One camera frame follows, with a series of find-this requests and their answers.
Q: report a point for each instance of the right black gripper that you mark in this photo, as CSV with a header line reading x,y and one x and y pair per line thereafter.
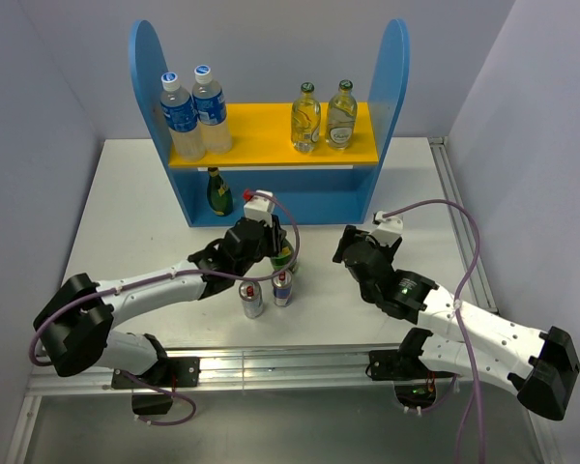
x,y
352,233

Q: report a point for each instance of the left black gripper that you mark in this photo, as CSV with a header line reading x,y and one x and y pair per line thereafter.
x,y
275,235

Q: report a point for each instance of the green perrier bottle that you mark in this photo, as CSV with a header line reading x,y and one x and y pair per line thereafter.
x,y
282,263
219,195

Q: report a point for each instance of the blue Red Bull can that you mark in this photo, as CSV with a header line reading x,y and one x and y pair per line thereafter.
x,y
282,288

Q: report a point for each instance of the silver Red Bull can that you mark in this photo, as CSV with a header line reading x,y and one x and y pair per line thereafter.
x,y
250,294

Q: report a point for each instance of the green Perrier bottle front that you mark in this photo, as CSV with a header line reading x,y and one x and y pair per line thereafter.
x,y
219,195

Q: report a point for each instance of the clear Chang soda bottle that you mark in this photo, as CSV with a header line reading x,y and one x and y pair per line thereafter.
x,y
341,116
305,119

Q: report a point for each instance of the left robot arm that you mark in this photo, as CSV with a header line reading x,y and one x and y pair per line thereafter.
x,y
78,327

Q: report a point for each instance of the blue and yellow wooden shelf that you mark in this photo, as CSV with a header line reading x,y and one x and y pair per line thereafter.
x,y
324,187

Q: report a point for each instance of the right plastic water bottle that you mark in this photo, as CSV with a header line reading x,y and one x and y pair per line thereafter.
x,y
210,105

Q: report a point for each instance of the plastic water bottle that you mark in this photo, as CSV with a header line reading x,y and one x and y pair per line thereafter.
x,y
180,116
210,105

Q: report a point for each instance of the left plastic water bottle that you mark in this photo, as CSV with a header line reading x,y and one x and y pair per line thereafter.
x,y
180,116

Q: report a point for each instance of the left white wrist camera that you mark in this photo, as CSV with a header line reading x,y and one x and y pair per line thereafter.
x,y
260,207

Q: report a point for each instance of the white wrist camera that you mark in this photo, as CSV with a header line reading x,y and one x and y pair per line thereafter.
x,y
260,207
388,229

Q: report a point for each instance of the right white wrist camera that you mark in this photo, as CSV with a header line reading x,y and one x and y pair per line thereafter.
x,y
388,229

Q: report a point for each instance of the aluminium front rail frame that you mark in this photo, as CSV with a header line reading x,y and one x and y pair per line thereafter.
x,y
313,405

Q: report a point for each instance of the aluminium right side rail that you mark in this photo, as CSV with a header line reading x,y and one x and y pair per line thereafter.
x,y
458,230

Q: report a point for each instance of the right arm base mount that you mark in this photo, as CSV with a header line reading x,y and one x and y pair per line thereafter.
x,y
417,390

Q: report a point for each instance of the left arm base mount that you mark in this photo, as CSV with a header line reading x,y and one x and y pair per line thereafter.
x,y
154,393

